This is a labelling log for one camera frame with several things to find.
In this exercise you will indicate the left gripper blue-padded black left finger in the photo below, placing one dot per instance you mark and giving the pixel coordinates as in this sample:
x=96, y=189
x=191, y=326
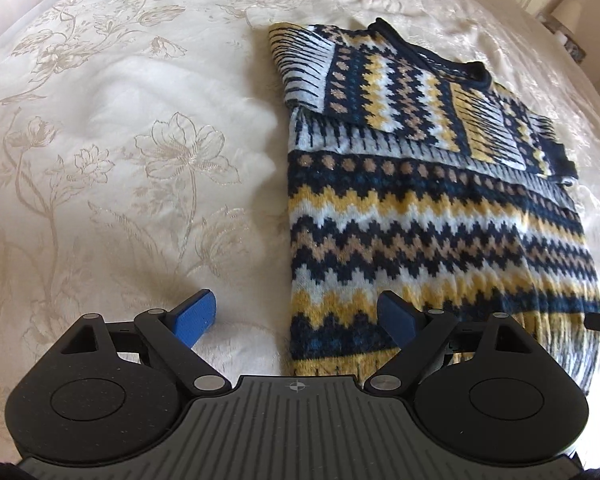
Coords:
x=170, y=336

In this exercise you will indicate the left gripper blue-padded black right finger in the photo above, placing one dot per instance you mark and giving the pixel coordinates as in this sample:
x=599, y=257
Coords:
x=420, y=336

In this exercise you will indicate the navy yellow patterned knit sweater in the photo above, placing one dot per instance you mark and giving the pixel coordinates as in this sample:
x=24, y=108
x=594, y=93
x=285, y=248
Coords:
x=412, y=173

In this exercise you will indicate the cream floral bedspread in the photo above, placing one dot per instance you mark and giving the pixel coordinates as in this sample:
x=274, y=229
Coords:
x=143, y=156

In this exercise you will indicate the cream table lamp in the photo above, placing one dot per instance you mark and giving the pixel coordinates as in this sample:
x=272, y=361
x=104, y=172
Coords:
x=567, y=17

